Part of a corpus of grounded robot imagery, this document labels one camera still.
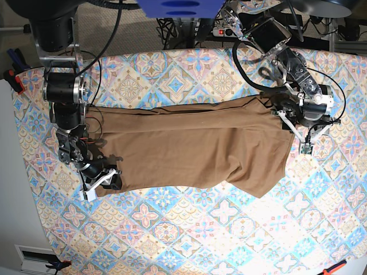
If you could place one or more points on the brown t-shirt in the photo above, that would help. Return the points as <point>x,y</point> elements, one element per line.
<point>196,145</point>

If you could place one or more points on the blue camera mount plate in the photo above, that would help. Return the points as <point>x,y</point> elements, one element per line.
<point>180,8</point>

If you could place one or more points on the patterned tablecloth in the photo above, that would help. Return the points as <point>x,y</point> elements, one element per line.
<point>313,218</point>

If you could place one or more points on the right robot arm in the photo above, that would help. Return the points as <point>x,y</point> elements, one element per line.
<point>53,25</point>

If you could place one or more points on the blue black clamp bottom left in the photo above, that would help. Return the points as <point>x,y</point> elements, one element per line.
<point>58,265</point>

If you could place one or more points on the white power strip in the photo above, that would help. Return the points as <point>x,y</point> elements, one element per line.
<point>222,32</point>

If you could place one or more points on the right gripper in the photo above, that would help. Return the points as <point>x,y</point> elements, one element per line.
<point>92,169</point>

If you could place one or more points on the white floor vent box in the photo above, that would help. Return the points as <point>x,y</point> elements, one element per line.
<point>34,259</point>

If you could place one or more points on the red black clamp left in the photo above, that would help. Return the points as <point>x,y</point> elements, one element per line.
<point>14,81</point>

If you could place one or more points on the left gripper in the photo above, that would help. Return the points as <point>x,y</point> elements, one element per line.
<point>296,108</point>

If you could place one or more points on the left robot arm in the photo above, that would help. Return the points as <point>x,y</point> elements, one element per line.
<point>270,38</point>

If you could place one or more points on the orange clamp bottom right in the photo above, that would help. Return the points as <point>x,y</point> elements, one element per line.
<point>334,268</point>

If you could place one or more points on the blue clamp upper left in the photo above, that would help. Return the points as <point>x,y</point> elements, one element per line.
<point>19,63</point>

